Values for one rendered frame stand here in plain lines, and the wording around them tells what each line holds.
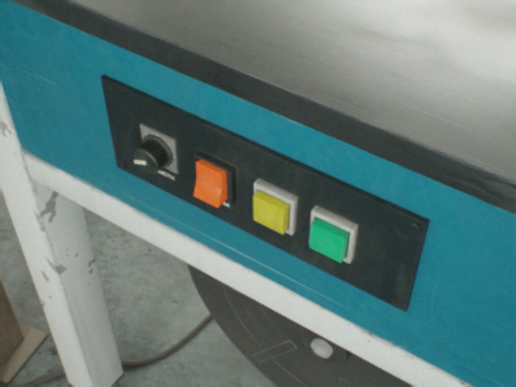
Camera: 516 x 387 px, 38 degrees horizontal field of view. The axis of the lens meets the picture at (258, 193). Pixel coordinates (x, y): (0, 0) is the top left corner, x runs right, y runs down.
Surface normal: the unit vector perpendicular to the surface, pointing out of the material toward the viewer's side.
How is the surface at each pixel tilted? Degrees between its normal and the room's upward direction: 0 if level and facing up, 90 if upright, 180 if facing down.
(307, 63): 0
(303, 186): 90
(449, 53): 0
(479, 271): 90
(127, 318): 0
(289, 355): 90
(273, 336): 90
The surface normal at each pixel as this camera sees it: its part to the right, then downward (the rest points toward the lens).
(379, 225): -0.55, 0.60
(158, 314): 0.00, -0.70
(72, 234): 0.84, 0.40
